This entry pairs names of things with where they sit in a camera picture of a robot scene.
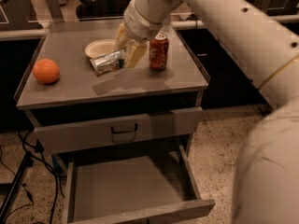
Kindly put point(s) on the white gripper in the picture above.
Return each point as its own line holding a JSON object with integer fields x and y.
{"x": 136, "y": 24}

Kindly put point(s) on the silver blue redbull can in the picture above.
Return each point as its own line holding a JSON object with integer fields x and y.
{"x": 107, "y": 63}

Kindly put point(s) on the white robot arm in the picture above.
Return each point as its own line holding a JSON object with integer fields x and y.
{"x": 266, "y": 187}

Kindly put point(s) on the red soda can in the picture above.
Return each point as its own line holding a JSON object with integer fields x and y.
{"x": 158, "y": 52}

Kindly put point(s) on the grey metal drawer cabinet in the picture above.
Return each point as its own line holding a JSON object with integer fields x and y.
{"x": 80, "y": 95}

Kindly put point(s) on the open middle drawer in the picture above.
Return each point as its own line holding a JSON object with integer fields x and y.
{"x": 146, "y": 185}

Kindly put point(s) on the white paper bowl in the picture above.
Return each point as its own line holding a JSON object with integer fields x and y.
{"x": 100, "y": 47}

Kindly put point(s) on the orange fruit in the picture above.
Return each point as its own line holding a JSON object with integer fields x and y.
{"x": 46, "y": 71}

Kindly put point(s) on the black tripod leg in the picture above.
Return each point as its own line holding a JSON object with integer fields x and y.
{"x": 13, "y": 187}

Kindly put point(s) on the closed upper drawer with handle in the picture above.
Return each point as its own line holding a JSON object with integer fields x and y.
{"x": 107, "y": 132}

